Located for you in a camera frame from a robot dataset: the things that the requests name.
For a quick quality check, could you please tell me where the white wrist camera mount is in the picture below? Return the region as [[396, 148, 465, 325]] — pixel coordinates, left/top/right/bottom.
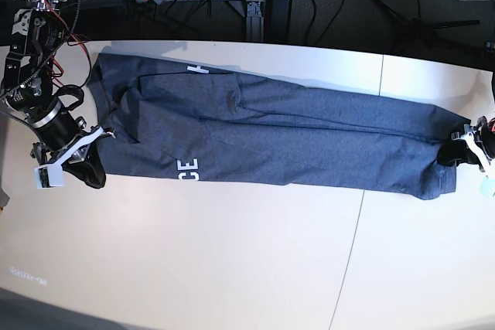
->
[[461, 124, 494, 199], [31, 126, 115, 189]]

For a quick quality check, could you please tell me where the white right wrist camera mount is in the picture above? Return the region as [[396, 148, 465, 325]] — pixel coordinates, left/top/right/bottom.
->
[[31, 126, 115, 189]]

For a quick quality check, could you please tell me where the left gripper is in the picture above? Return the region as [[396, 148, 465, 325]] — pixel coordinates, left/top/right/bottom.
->
[[436, 116, 494, 167]]

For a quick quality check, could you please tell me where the black tripod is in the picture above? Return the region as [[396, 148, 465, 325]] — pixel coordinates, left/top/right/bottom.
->
[[371, 0, 494, 59]]

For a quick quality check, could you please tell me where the aluminium mounting bracket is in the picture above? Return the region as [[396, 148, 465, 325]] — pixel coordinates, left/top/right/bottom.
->
[[245, 0, 265, 43]]

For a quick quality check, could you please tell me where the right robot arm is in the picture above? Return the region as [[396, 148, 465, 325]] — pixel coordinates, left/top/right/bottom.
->
[[1, 0, 106, 189]]

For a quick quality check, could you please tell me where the blue grey T-shirt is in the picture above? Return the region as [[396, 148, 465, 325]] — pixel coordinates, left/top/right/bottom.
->
[[89, 53, 467, 200]]

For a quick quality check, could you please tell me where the black power adapter brick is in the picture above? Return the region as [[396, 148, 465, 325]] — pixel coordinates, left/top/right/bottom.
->
[[265, 0, 292, 44]]

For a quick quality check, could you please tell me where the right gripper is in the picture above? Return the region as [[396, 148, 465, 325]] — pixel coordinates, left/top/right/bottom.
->
[[29, 100, 106, 189]]

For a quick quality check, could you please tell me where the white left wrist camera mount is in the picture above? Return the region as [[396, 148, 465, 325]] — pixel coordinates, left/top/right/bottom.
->
[[461, 124, 494, 199]]

